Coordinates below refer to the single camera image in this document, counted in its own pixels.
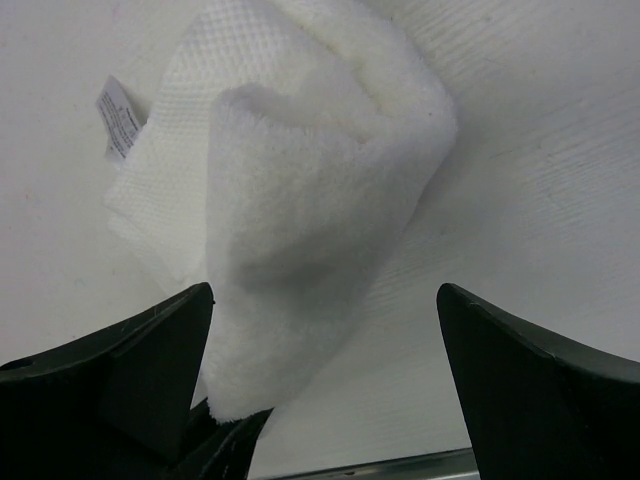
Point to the white towel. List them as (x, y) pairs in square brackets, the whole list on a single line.
[(284, 155)]

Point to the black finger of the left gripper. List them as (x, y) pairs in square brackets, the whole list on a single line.
[(217, 451)]

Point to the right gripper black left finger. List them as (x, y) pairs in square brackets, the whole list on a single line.
[(113, 404)]

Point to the aluminium mounting rail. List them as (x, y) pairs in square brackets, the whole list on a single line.
[(454, 464)]

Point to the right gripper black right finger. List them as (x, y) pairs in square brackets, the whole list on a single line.
[(536, 404)]

